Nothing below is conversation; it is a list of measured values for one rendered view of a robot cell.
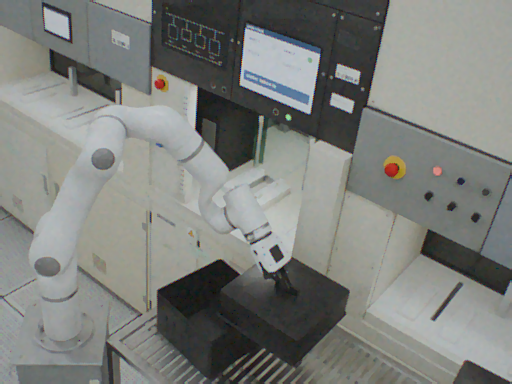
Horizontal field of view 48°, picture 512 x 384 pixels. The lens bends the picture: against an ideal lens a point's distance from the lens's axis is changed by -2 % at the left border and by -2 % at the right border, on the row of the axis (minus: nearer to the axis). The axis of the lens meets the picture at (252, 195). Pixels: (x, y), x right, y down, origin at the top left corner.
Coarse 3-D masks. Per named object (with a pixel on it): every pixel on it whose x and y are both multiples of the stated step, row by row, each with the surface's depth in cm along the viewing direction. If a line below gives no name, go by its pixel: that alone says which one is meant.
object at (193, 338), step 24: (216, 264) 201; (168, 288) 189; (192, 288) 198; (216, 288) 208; (168, 312) 183; (192, 312) 199; (168, 336) 189; (192, 336) 176; (216, 336) 193; (240, 336) 180; (192, 360) 182; (216, 360) 177
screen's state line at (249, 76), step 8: (248, 72) 188; (248, 80) 189; (256, 80) 187; (264, 80) 185; (272, 80) 183; (272, 88) 184; (280, 88) 182; (288, 88) 180; (288, 96) 182; (296, 96) 180; (304, 96) 178
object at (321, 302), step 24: (240, 288) 172; (264, 288) 173; (312, 288) 175; (336, 288) 176; (216, 312) 175; (240, 312) 168; (264, 312) 164; (288, 312) 165; (312, 312) 166; (336, 312) 173; (264, 336) 165; (288, 336) 158; (312, 336) 165; (288, 360) 162
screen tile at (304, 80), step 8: (288, 48) 175; (288, 56) 176; (296, 56) 174; (304, 56) 172; (312, 56) 170; (280, 64) 179; (296, 64) 175; (304, 64) 173; (312, 64) 171; (280, 72) 180; (288, 72) 178; (296, 72) 176; (304, 72) 174; (312, 72) 172; (288, 80) 179; (296, 80) 177; (304, 80) 175; (304, 88) 176
